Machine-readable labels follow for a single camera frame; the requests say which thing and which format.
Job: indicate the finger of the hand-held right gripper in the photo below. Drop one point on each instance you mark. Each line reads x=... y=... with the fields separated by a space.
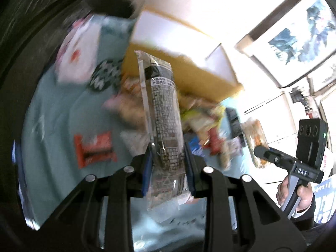
x=270 y=156

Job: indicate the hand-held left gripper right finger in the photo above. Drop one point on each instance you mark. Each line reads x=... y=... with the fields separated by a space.
x=189 y=170

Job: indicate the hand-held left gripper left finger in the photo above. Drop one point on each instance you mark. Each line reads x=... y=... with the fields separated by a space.
x=147 y=170

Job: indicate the clear orange snack packet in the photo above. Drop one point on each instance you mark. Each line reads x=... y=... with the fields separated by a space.
x=256 y=136

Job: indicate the clear black patterned snack packet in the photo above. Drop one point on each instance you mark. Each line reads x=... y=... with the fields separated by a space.
x=165 y=97

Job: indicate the brown cardboard box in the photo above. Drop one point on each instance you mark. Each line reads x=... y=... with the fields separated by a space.
x=202 y=82

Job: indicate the person's right forearm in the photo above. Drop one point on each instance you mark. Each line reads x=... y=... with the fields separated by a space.
x=307 y=216

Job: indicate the person's right hand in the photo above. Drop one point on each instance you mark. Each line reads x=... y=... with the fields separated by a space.
x=305 y=199

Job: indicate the white cabinet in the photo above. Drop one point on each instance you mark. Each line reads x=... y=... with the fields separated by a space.
x=273 y=115

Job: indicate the pile of assorted snack packets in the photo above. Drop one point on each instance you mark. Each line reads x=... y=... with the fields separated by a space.
x=202 y=126

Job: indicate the black phone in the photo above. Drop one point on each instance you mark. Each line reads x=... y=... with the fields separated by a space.
x=234 y=126

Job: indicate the blue white printed bag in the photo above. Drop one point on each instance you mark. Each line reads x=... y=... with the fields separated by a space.
x=326 y=202

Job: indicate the orange red snack packet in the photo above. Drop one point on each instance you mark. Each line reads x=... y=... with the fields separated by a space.
x=94 y=147

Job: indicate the small framed picture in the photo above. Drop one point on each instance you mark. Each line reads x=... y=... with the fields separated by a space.
x=324 y=80

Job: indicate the light blue printed tablecloth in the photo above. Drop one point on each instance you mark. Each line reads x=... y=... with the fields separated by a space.
x=60 y=110

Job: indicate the large framed ink painting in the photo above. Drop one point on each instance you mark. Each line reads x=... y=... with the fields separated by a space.
x=294 y=42

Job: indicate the white packet with red flower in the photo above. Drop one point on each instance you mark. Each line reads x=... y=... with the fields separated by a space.
x=78 y=57

